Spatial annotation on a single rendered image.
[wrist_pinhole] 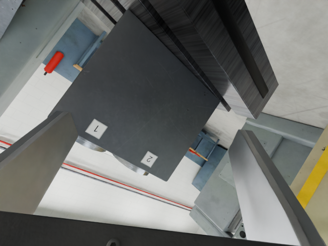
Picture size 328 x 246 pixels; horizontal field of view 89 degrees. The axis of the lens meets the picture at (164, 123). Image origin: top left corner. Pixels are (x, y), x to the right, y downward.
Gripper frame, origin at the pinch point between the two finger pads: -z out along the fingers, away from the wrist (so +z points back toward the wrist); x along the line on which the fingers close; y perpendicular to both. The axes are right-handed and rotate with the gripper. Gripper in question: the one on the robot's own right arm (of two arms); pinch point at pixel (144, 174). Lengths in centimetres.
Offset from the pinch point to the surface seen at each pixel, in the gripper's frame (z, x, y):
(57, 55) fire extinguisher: -334, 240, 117
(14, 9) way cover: -42, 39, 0
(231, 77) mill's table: -18.7, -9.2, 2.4
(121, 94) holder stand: -16.8, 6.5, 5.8
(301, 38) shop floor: -121, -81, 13
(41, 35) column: -46, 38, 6
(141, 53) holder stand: -20.8, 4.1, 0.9
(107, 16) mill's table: -29.8, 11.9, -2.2
